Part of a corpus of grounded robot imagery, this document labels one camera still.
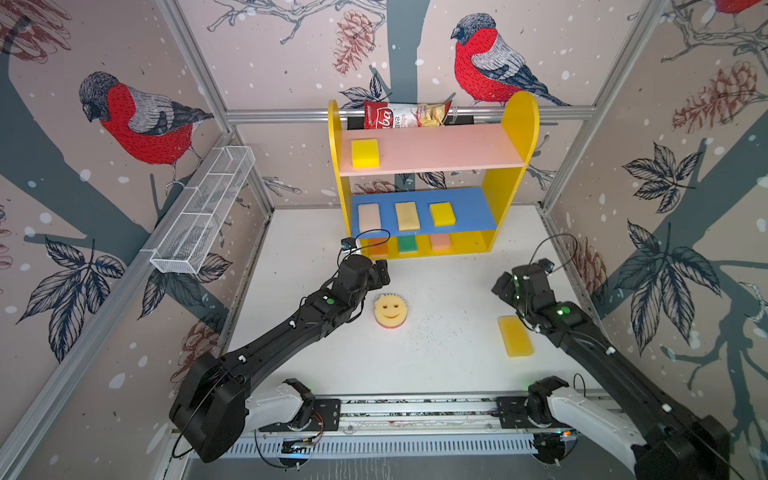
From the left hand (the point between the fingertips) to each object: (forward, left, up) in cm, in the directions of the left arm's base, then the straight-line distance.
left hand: (376, 264), depth 81 cm
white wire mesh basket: (-1, +46, +11) cm, 47 cm away
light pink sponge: (+21, +3, -3) cm, 22 cm away
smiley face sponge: (-6, -4, -17) cm, 18 cm away
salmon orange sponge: (+21, -22, -16) cm, 35 cm away
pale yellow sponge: (+22, -10, -4) cm, 24 cm away
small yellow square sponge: (+22, -21, -3) cm, 31 cm away
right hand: (-5, -36, -5) cm, 37 cm away
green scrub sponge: (+20, -10, -16) cm, 28 cm away
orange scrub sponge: (+17, 0, -16) cm, 23 cm away
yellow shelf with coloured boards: (+20, -18, -4) cm, 27 cm away
